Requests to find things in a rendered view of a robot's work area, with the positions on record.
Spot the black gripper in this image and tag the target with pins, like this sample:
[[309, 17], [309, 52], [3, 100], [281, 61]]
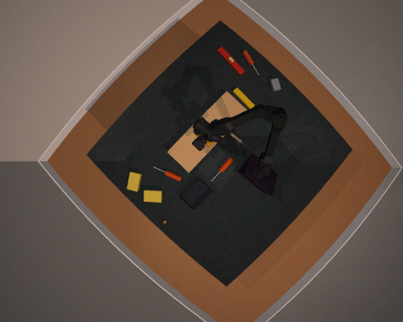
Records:
[[200, 142]]

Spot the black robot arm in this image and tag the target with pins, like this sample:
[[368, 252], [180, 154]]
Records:
[[276, 115]]

